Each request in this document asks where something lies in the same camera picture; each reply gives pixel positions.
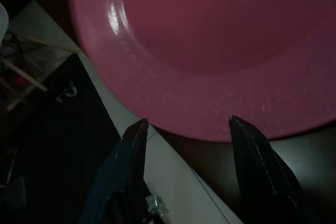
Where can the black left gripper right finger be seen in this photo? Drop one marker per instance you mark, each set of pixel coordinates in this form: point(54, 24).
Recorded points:
point(260, 182)

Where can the pink round plate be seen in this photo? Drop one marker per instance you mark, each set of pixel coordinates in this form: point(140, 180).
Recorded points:
point(197, 37)

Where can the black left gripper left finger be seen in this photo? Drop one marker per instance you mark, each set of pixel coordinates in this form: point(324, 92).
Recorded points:
point(123, 176)

